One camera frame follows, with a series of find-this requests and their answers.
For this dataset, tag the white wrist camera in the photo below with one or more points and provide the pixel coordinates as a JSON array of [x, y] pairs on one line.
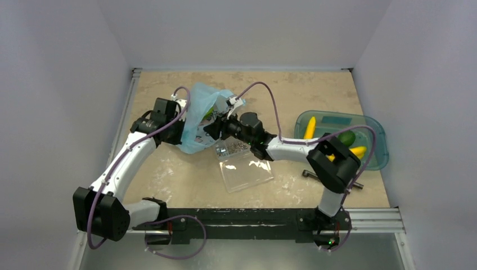
[[234, 103], [181, 107]]

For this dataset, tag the clear plastic screw box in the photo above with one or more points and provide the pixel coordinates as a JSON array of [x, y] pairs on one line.
[[240, 169]]

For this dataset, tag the dark metal crank tool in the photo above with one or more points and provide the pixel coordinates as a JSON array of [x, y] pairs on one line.
[[308, 174]]

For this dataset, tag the green fake fruit in bag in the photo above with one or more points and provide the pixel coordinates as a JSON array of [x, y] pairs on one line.
[[209, 115]]

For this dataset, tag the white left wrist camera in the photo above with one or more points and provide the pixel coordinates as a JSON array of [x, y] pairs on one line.
[[181, 107]]

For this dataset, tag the aluminium frame rail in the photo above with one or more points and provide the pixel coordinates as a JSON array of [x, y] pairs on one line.
[[363, 220]]

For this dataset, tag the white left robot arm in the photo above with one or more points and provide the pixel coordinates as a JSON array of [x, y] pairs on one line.
[[99, 209]]

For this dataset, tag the light blue plastic bag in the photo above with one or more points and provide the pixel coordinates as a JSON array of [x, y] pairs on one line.
[[203, 97]]

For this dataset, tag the green fake lime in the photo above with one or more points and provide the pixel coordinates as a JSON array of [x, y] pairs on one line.
[[347, 138]]

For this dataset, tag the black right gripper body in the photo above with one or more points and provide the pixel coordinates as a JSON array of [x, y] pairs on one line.
[[220, 126]]

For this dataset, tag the yellow fake squash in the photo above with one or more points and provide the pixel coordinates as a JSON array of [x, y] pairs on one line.
[[310, 129]]

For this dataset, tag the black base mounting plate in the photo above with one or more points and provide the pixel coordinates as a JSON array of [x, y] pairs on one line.
[[302, 225]]

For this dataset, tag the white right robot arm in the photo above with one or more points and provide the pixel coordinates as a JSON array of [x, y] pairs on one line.
[[333, 163]]

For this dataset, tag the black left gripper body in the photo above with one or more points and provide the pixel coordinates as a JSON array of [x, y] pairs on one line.
[[175, 134]]

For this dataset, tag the yellow fake banana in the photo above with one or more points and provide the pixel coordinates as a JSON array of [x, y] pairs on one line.
[[359, 151]]

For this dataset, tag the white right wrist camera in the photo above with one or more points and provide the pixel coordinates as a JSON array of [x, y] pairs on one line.
[[234, 103]]

